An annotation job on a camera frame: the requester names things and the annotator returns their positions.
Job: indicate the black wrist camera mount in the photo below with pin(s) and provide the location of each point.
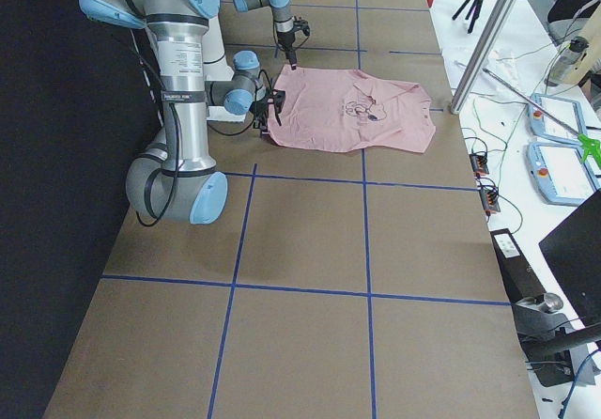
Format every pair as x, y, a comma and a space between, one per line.
303, 26
278, 102

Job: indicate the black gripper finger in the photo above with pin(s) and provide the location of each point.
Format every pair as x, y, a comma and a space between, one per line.
262, 130
292, 59

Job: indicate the black camera tripod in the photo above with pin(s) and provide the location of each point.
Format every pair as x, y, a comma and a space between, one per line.
473, 13

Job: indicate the lower blue teach pendant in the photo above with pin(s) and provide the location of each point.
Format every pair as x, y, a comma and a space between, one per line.
560, 175

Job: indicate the aluminium frame post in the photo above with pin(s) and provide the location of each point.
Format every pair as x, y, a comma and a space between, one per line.
493, 27

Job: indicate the upper orange black connector block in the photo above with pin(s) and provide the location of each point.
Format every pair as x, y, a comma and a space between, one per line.
479, 165

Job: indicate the lower orange black connector block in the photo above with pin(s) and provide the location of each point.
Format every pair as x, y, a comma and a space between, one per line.
490, 200

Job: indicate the orange black connector block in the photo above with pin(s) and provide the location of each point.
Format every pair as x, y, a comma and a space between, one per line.
479, 165
490, 200

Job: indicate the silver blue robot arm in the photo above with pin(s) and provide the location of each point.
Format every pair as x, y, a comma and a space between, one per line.
285, 25
175, 178

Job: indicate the green plastic clamp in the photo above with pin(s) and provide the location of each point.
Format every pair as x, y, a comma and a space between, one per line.
591, 148

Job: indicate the black box with white label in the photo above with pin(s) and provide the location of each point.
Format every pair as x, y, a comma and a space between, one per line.
519, 279

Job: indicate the pink Snoopy t-shirt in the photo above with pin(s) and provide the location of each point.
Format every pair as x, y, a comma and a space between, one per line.
345, 110

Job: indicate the blue teach pendant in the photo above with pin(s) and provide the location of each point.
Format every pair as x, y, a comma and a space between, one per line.
560, 175
569, 112

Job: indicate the grey metal clamp stand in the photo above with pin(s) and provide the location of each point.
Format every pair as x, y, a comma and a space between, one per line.
555, 350

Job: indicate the upper blue teach pendant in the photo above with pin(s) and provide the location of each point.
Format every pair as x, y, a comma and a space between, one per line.
569, 112

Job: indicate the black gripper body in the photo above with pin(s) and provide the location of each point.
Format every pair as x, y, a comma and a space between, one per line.
259, 107
285, 41

